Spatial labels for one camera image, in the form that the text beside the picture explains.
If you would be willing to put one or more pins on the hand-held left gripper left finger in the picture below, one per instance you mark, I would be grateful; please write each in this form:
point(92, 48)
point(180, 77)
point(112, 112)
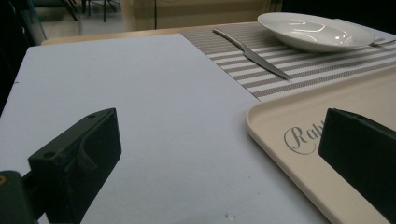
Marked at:
point(77, 161)

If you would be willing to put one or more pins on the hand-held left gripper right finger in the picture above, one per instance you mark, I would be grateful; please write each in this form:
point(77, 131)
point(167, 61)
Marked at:
point(361, 155)

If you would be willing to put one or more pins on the beige tray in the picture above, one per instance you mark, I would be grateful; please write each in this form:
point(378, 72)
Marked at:
point(311, 161)

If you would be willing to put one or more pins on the silver fork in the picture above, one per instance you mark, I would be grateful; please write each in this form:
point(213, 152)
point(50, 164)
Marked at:
point(384, 42)

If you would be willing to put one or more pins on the white plate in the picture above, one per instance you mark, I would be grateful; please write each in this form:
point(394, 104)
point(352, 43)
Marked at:
point(314, 35)

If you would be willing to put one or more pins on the silver knife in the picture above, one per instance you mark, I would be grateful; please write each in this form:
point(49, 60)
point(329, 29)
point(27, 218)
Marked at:
point(255, 57)

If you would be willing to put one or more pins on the light blue table mat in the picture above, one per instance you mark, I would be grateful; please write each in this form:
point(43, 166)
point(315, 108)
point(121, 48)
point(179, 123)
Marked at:
point(149, 102)

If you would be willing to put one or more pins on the striped placemat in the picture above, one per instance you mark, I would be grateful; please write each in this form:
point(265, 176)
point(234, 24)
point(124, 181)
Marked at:
point(308, 67)

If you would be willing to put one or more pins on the black curtain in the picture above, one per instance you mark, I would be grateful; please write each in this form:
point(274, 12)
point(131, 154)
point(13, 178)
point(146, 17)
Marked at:
point(342, 9)
point(12, 46)

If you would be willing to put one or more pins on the wooden table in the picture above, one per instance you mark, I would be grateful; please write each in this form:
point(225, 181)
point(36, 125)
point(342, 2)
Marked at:
point(124, 34)

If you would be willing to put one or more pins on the dark chair legs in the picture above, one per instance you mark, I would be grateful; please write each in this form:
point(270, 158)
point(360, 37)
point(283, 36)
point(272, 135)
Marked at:
point(104, 9)

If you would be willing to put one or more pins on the wooden platform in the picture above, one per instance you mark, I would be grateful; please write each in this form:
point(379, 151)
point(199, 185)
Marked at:
point(202, 14)

